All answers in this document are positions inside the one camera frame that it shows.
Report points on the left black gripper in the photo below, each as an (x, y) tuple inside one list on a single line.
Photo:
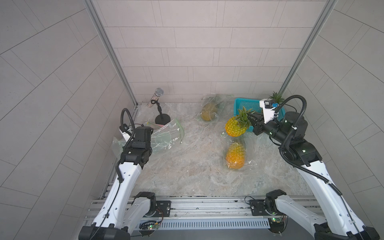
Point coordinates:
[(143, 132)]

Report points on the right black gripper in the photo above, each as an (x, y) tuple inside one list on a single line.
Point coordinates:
[(258, 126)]

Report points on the orange pineapple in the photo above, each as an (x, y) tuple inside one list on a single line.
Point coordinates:
[(238, 125)]

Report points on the orange pineapple zip bag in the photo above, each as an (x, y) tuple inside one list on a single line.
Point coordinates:
[(164, 137)]

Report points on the zip-top bag green pineapple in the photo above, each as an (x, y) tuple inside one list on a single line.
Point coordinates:
[(117, 146)]

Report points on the yellow pineapple zip bag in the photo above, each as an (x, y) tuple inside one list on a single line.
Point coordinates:
[(246, 140)]

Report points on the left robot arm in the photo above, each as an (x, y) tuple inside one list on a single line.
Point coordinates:
[(115, 221)]

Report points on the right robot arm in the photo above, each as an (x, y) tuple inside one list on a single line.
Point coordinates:
[(339, 221)]

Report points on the yellow pineapple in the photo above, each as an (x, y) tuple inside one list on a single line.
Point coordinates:
[(235, 156)]

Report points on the far pineapple zip bag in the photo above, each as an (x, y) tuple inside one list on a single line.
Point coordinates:
[(220, 99)]

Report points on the far bagged pineapple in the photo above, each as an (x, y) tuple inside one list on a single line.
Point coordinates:
[(209, 112)]

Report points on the teal plastic basket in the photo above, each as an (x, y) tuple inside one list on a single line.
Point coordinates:
[(255, 106)]

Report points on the black microphone stand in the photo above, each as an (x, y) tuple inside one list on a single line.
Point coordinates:
[(161, 119)]

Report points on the glitter silver microphone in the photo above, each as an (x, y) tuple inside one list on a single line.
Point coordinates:
[(158, 93)]

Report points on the left circuit board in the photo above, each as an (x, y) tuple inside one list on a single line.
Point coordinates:
[(148, 228)]

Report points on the circuit board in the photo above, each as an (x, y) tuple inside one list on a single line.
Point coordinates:
[(277, 225), (148, 228)]

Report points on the right circuit board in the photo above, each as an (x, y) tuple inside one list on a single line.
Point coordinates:
[(277, 225)]

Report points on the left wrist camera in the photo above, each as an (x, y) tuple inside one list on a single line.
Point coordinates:
[(126, 132)]

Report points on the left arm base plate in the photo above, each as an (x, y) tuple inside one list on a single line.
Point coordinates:
[(163, 209)]

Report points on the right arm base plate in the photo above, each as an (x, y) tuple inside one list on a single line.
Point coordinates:
[(259, 208)]

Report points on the aluminium mounting rail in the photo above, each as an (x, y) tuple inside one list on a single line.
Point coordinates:
[(210, 207)]

